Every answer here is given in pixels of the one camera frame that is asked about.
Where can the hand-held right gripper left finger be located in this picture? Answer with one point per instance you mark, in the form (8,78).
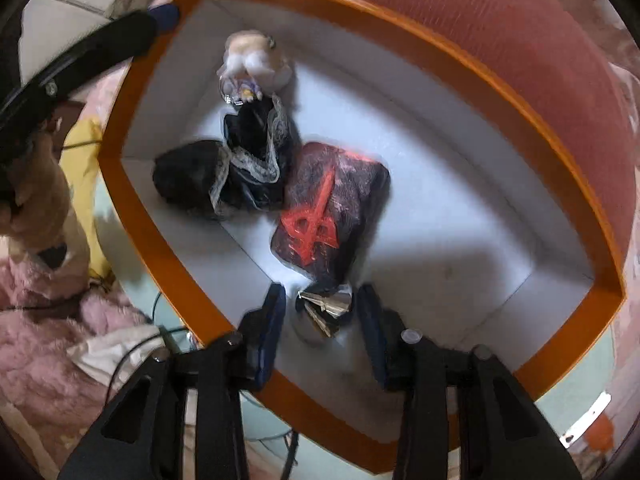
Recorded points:
(272,325)

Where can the person's left forearm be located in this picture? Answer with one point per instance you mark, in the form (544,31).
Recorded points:
(45,360)

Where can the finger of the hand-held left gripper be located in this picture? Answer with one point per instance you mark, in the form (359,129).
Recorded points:
(166,16)

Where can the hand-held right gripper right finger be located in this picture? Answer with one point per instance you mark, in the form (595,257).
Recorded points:
(372,330)

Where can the light green lap table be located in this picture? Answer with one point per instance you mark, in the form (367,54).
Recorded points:
(565,375)

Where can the orange cardboard box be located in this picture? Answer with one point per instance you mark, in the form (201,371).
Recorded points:
(450,200)

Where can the small white figurine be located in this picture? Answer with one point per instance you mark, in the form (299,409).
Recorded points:
(255,60)

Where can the small brown box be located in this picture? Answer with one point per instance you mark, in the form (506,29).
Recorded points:
(322,312)

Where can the fuzzy brown pompom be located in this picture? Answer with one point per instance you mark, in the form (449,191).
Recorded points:
(182,180)

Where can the black lace-trimmed cloth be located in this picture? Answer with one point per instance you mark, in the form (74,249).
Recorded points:
(250,180)

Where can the black pouch with red print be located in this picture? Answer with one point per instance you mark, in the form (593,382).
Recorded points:
(345,200)

